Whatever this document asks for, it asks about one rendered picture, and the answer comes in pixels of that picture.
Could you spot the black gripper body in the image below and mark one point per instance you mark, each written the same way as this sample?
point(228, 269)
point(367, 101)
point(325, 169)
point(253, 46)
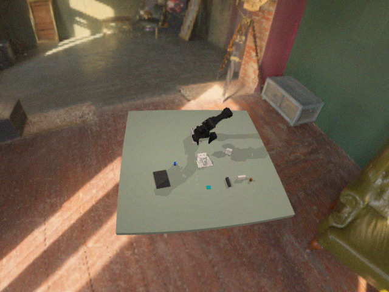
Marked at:
point(204, 135)

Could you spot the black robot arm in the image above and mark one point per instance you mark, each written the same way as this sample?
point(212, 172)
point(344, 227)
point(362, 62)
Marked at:
point(211, 122)

